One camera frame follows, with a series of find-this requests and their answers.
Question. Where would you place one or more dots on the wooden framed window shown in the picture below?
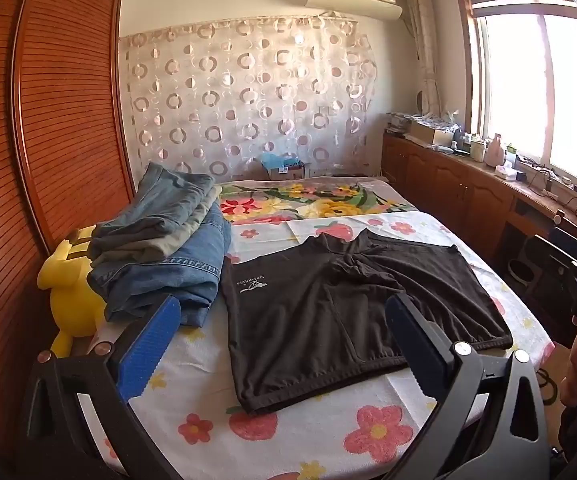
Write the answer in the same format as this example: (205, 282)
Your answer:
(533, 75)

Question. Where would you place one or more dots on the white jar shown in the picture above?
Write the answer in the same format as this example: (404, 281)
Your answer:
(477, 151)

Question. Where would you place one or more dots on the open cardboard box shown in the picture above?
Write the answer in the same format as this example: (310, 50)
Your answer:
(431, 132)

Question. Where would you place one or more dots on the white tissue box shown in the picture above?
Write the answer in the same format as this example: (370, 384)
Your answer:
(505, 172)

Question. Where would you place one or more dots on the white window curtain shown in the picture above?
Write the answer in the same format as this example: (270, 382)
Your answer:
(426, 50)

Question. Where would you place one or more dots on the olive folded pants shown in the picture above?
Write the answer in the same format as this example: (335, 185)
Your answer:
(168, 240)

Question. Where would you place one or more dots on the pink bottle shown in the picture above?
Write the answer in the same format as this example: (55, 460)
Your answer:
(494, 152)

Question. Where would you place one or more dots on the black chair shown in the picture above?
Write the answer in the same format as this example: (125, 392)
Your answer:
(568, 242)

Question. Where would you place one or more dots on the small round mirror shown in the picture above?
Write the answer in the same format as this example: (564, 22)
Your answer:
(423, 102)

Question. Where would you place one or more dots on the black pants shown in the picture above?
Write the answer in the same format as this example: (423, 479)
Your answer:
(318, 320)

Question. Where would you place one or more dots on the grey-blue folded jeans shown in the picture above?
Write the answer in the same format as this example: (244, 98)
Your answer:
(173, 195)

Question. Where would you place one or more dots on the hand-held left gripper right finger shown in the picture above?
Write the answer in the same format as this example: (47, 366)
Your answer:
(408, 340)

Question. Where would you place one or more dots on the sheer circle-patterned curtain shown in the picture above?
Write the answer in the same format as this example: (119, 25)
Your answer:
(248, 95)

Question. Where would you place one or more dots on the floral bedsheet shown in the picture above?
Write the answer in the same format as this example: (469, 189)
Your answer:
(318, 200)

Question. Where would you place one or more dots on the white air deflector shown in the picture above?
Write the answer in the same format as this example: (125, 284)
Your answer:
(353, 5)

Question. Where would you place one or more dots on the strawberry flower blanket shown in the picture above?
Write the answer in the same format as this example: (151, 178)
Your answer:
(293, 440)

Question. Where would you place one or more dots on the long wooden cabinet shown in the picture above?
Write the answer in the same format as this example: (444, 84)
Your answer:
(448, 185)

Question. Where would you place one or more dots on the cardboard box with blue cloth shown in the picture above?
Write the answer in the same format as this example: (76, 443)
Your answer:
(283, 166)

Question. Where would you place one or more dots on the blue folded jeans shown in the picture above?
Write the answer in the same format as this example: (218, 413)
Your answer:
(168, 280)

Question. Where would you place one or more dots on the yellow plush toy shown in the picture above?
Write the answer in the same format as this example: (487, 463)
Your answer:
(71, 300)

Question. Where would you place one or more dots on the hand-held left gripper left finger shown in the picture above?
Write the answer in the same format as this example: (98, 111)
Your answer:
(143, 350)

